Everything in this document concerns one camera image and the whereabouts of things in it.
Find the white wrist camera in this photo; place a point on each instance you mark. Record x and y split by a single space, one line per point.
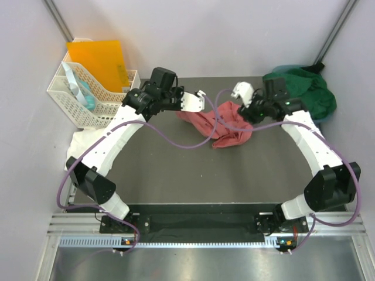
243 91
193 102

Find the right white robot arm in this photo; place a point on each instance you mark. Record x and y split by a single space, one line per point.
334 180

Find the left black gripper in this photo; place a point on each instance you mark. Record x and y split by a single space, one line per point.
179 91

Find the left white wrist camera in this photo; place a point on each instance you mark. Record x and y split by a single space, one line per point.
193 102

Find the dark grey table mat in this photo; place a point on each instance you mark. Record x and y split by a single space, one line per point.
168 161

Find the green t shirt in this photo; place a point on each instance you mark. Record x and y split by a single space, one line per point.
304 90

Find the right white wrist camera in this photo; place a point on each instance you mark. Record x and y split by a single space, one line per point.
243 91

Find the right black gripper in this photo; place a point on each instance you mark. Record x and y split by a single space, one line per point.
246 112

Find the white folded t shirt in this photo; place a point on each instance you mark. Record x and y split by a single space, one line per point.
76 143

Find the grey slotted cable duct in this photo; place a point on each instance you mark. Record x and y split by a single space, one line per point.
122 243

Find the white perforated desk organizer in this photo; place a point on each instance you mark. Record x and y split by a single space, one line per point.
91 82

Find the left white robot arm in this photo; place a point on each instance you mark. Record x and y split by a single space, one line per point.
89 172

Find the aluminium frame rail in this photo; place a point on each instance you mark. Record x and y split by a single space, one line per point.
58 20

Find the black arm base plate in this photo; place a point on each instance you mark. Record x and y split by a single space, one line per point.
216 222

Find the orange plastic board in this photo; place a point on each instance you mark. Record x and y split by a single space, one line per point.
104 60

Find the blue laundry basket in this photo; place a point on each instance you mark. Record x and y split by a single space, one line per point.
322 118

